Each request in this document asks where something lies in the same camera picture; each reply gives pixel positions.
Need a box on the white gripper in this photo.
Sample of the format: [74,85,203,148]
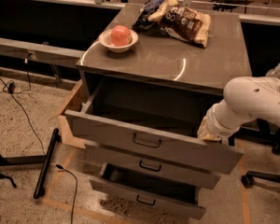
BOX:
[197,105,239,142]

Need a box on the grey top drawer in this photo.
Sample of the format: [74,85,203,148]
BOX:
[65,78,243,174]

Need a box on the grey drawer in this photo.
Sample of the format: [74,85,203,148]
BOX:
[85,141,220,189]
[65,78,243,174]
[90,163,206,220]

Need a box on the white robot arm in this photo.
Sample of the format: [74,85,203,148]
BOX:
[197,77,280,141]

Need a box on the grey middle drawer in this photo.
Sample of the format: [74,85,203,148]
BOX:
[85,141,220,189]

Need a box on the grey bottom drawer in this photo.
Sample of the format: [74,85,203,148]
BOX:
[90,163,206,220]

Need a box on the grey metal drawer cabinet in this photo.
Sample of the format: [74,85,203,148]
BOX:
[76,2,255,170]

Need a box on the black chair base with caster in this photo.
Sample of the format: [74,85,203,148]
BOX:
[241,119,280,188]

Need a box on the brown chip bag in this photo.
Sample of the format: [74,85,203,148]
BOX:
[148,0,211,48]

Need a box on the blue chip bag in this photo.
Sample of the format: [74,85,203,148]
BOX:
[133,0,165,31]

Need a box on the red apple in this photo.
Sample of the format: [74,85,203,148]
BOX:
[110,25,132,47]

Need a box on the cardboard box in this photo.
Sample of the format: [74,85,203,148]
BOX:
[50,80,87,149]

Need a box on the white ceramic bowl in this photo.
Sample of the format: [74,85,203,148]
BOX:
[99,29,138,53]

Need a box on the black stand base bar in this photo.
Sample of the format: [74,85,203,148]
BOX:
[34,128,59,200]

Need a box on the black floor cable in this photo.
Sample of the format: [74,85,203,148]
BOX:
[54,163,79,224]

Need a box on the black cable with adapter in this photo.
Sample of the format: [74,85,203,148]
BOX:
[0,51,47,156]

